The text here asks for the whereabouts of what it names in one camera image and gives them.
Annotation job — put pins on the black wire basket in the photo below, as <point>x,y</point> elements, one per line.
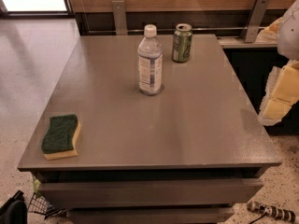
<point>39,205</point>

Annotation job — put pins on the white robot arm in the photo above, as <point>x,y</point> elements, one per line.
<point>288,33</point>

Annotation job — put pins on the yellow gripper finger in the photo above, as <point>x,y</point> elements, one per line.
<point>270,32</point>
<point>281,93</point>

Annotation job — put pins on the black bag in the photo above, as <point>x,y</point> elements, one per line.
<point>14,210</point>

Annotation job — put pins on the green soda can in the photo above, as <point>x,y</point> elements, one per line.
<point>182,41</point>

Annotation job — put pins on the green and yellow sponge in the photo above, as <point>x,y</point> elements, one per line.
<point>61,137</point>

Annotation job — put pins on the left metal wall bracket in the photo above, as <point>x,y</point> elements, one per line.
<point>119,15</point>

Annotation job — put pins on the metal wall bracket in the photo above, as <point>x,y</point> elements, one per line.
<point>119,15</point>
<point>251,29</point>

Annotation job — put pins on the clear plastic water bottle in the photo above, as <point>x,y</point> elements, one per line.
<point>150,62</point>

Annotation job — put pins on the right metal wall bracket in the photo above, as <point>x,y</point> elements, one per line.
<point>251,29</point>

